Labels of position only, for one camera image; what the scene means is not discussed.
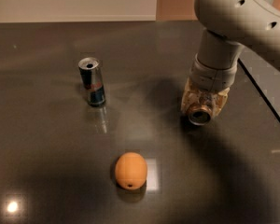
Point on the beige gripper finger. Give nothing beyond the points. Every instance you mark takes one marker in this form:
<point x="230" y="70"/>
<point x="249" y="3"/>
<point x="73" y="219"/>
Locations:
<point x="217" y="101"/>
<point x="191" y="99"/>

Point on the blue silver energy drink can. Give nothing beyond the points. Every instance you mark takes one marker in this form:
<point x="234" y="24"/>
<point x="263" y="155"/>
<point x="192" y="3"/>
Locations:
<point x="90" y="71"/>

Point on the orange fruit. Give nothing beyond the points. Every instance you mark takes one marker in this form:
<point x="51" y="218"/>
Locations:
<point x="131" y="171"/>

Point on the orange brown soda can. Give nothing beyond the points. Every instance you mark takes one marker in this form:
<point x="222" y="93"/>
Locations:
<point x="199" y="115"/>

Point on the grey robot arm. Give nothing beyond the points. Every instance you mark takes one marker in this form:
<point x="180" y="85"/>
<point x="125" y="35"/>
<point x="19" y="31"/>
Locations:
<point x="229" y="26"/>

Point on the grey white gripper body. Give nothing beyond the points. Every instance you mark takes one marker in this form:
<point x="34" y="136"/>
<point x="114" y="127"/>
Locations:
<point x="211" y="75"/>

